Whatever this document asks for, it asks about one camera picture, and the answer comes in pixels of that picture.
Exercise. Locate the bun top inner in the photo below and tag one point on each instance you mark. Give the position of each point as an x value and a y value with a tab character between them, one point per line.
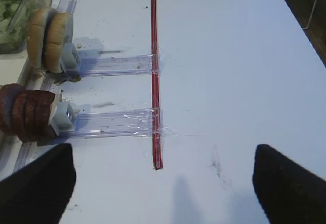
60	32

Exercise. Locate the red plastic strip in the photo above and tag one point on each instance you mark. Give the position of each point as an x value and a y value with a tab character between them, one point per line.
155	98

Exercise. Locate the clear rail under patties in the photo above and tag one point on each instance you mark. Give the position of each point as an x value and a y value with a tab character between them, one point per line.
138	122

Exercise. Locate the clear rail under buns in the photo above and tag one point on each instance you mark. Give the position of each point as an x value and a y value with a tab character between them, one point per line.
138	65

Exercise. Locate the white pusher block patties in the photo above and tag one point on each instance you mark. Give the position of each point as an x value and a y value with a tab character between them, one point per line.
63	118

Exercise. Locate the stack of meat patties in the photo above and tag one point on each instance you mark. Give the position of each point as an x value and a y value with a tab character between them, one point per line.
28	114

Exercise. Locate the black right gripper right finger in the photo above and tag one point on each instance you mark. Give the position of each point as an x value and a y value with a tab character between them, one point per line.
287	192

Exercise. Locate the green lettuce leaves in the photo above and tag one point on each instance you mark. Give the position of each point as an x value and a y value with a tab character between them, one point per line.
13	24

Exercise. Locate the white pusher block buns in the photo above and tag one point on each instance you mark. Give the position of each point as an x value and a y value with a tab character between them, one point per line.
70	60

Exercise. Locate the clear plastic vegetable box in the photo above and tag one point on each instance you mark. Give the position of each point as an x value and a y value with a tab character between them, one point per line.
32	6

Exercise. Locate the sesame bun top outer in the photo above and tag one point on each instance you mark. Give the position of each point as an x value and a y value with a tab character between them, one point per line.
35	36

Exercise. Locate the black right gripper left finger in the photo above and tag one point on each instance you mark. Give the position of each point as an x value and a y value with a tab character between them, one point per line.
40	191

